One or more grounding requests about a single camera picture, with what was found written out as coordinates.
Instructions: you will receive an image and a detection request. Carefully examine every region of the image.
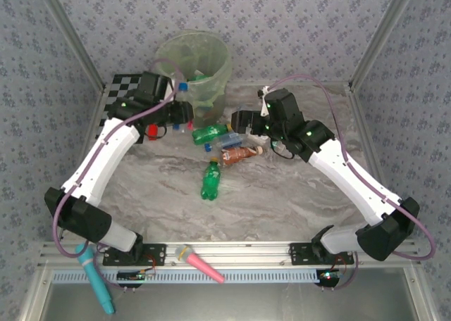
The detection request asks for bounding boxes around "clear bottle blue cap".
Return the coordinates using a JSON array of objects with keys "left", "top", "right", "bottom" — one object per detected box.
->
[{"left": 172, "top": 82, "right": 199, "bottom": 134}]

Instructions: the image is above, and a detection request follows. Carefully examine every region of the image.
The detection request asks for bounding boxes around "brown tea bottle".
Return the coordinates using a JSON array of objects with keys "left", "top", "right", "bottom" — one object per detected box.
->
[{"left": 220, "top": 145, "right": 265, "bottom": 166}]

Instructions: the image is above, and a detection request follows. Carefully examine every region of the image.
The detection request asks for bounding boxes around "green trash bin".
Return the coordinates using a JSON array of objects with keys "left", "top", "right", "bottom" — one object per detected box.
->
[{"left": 154, "top": 30, "right": 233, "bottom": 127}]

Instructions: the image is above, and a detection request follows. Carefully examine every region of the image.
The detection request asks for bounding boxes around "green plastic bin liner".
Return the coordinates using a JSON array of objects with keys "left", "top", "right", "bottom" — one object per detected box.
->
[{"left": 154, "top": 29, "right": 233, "bottom": 108}]

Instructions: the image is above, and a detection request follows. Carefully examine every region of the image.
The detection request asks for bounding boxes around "clear bottle pale blue label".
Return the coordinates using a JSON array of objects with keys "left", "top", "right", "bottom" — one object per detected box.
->
[{"left": 204, "top": 130, "right": 244, "bottom": 152}]

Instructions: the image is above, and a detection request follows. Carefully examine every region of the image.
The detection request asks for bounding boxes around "black grey chessboard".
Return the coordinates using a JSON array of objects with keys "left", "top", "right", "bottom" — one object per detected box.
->
[{"left": 95, "top": 73, "right": 156, "bottom": 139}]

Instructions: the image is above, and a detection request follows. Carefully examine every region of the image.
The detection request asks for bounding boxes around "thin aluminium edge strip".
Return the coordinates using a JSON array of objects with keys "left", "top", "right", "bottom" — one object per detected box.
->
[{"left": 225, "top": 80, "right": 352, "bottom": 89}]

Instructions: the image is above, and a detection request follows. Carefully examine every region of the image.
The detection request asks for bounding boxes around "pink toy microphone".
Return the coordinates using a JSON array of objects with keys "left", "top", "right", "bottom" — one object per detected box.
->
[{"left": 174, "top": 244, "right": 226, "bottom": 284}]

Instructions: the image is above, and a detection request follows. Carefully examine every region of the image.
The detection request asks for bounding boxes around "small green circuit board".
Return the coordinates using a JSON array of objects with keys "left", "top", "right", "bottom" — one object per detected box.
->
[
  {"left": 117, "top": 270, "right": 156, "bottom": 284},
  {"left": 316, "top": 268, "right": 342, "bottom": 286}
]

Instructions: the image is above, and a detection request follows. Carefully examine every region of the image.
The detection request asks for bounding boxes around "grey metal sheet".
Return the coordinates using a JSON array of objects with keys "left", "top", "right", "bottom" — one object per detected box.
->
[{"left": 45, "top": 282, "right": 419, "bottom": 321}]

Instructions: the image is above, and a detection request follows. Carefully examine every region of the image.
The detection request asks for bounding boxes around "teal toy microphone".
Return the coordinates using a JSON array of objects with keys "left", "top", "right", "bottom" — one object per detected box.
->
[{"left": 74, "top": 241, "right": 117, "bottom": 315}]

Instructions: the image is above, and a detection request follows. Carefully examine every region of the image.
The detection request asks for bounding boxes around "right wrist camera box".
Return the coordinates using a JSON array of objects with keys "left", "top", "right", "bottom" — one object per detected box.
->
[{"left": 259, "top": 87, "right": 271, "bottom": 117}]

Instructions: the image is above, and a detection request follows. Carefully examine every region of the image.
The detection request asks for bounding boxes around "aluminium corner post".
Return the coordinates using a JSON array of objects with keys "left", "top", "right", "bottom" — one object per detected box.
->
[
  {"left": 347, "top": 0, "right": 420, "bottom": 92},
  {"left": 33, "top": 0, "right": 107, "bottom": 92}
]

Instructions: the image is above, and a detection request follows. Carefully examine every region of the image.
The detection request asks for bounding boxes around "wide aluminium mounting rail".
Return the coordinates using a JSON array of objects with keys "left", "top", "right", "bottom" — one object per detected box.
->
[{"left": 37, "top": 239, "right": 422, "bottom": 268}]

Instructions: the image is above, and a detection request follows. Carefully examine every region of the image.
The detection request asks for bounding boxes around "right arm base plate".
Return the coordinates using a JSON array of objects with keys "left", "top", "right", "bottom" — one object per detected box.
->
[{"left": 288, "top": 242, "right": 355, "bottom": 267}]

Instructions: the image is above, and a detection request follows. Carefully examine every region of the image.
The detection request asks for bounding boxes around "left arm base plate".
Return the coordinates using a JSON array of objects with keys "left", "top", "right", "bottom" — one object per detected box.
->
[{"left": 102, "top": 243, "right": 167, "bottom": 267}]

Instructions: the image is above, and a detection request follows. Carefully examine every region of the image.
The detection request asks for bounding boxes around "blue slotted cable duct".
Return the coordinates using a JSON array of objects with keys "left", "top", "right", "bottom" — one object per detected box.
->
[{"left": 51, "top": 268, "right": 320, "bottom": 284}]

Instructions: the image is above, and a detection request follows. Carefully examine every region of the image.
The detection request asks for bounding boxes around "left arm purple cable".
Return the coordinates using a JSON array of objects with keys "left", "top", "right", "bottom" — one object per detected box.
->
[{"left": 51, "top": 58, "right": 187, "bottom": 292}]

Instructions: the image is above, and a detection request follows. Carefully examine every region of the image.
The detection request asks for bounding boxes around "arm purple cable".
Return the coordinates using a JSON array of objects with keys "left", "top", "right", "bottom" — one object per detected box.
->
[
  {"left": 266, "top": 74, "right": 437, "bottom": 292},
  {"left": 51, "top": 58, "right": 187, "bottom": 292}
]

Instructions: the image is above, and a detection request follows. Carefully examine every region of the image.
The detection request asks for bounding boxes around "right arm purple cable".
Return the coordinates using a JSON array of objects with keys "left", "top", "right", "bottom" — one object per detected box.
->
[{"left": 266, "top": 74, "right": 437, "bottom": 292}]

